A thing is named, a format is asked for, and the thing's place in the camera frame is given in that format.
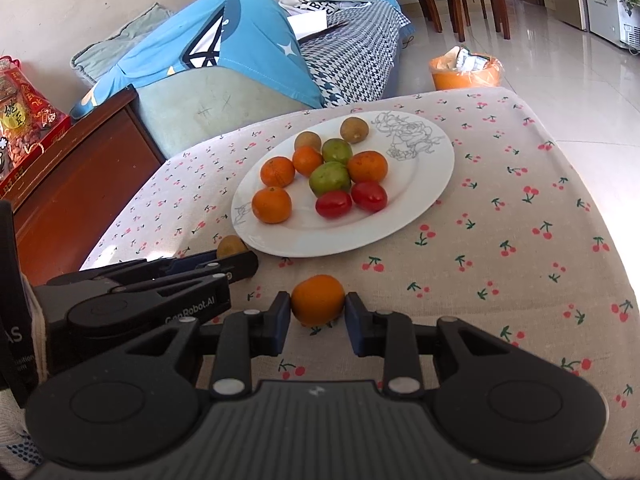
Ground brown kiwi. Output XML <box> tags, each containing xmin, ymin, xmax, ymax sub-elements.
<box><xmin>294</xmin><ymin>131</ymin><xmax>322</xmax><ymax>152</ymax></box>
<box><xmin>340</xmin><ymin>116</ymin><xmax>370</xmax><ymax>144</ymax></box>
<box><xmin>216</xmin><ymin>235</ymin><xmax>248</xmax><ymax>259</ymax></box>

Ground orange tangerine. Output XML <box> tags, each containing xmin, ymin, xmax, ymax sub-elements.
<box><xmin>291</xmin><ymin>274</ymin><xmax>345</xmax><ymax>327</ymax></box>
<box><xmin>259</xmin><ymin>156</ymin><xmax>296</xmax><ymax>188</ymax></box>
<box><xmin>252</xmin><ymin>186</ymin><xmax>292</xmax><ymax>224</ymax></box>
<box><xmin>346</xmin><ymin>151</ymin><xmax>388</xmax><ymax>183</ymax></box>
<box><xmin>292</xmin><ymin>145</ymin><xmax>324</xmax><ymax>178</ymax></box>

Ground red cherry tomato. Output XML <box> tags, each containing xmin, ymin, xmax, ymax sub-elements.
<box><xmin>314</xmin><ymin>190</ymin><xmax>352</xmax><ymax>220</ymax></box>
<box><xmin>352</xmin><ymin>181</ymin><xmax>388</xmax><ymax>214</ymax></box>

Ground green guava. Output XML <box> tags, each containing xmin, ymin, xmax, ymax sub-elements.
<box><xmin>308</xmin><ymin>162</ymin><xmax>352</xmax><ymax>197</ymax></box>
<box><xmin>321</xmin><ymin>138</ymin><xmax>352</xmax><ymax>165</ymax></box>

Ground dark red wooden cabinet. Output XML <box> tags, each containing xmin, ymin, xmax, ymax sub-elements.
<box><xmin>3</xmin><ymin>87</ymin><xmax>165</xmax><ymax>285</ymax></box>

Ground white plate with rose drawing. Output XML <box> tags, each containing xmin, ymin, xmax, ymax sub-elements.
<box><xmin>231</xmin><ymin>110</ymin><xmax>454</xmax><ymax>258</ymax></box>

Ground light green sofa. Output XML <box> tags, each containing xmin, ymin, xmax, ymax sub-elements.
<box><xmin>69</xmin><ymin>0</ymin><xmax>377</xmax><ymax>161</ymax></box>

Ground cherry print tablecloth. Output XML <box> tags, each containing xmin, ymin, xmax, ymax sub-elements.
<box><xmin>88</xmin><ymin>88</ymin><xmax>639</xmax><ymax>478</ymax></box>

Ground red snack gift bag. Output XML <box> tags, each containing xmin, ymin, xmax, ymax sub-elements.
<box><xmin>0</xmin><ymin>55</ymin><xmax>72</xmax><ymax>196</ymax></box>

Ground blue patterned blanket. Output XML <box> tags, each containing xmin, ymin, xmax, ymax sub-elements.
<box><xmin>70</xmin><ymin>0</ymin><xmax>324</xmax><ymax>119</ymax></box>

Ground houndstooth sofa cover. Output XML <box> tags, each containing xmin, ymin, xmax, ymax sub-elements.
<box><xmin>300</xmin><ymin>0</ymin><xmax>414</xmax><ymax>107</ymax></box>

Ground white paper sheets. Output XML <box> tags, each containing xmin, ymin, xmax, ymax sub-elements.
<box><xmin>288</xmin><ymin>10</ymin><xmax>342</xmax><ymax>41</ymax></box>

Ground orange smiley trash bin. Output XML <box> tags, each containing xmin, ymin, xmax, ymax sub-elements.
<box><xmin>428</xmin><ymin>46</ymin><xmax>503</xmax><ymax>91</ymax></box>

